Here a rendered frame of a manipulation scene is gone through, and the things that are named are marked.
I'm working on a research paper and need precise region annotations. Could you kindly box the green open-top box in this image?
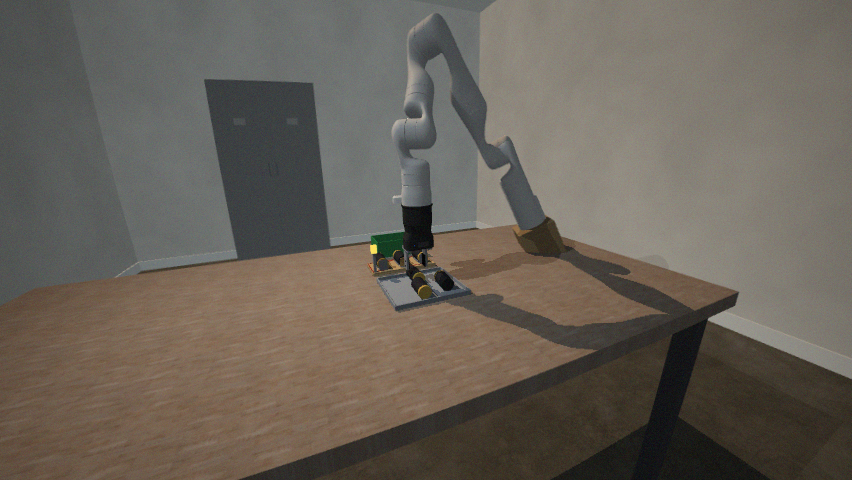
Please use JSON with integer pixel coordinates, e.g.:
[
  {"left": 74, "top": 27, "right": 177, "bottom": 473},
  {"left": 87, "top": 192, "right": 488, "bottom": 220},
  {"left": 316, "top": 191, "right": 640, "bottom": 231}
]
[{"left": 371, "top": 232, "right": 404, "bottom": 258}]

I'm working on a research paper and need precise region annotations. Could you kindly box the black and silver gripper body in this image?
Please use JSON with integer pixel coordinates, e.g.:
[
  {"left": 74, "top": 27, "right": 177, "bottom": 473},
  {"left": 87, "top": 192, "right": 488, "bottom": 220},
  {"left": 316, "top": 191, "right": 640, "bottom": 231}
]
[{"left": 392, "top": 184, "right": 434, "bottom": 251}]

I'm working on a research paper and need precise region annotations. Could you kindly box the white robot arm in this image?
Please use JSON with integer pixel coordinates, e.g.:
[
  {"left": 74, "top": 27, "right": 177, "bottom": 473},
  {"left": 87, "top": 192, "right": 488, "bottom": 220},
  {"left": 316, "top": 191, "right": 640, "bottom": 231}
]
[{"left": 392, "top": 13, "right": 546, "bottom": 230}]

